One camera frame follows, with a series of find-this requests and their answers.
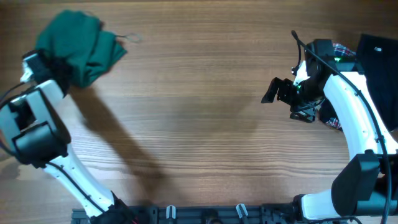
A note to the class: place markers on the black aluminium mounting rail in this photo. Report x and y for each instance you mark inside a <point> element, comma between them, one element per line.
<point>241,213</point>

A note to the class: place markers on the dark navy garment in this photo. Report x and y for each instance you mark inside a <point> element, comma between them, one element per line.
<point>378,56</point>

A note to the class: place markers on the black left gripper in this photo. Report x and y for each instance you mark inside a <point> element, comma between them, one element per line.
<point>65,65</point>

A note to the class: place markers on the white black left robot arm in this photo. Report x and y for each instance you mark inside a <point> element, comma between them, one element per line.
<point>35,135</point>

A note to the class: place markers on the green cloth bag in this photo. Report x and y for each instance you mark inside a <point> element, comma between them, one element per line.
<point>79,39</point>

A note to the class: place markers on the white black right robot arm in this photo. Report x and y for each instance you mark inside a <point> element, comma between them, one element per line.
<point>367,186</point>

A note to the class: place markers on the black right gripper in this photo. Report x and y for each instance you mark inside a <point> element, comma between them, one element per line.
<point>286,92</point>

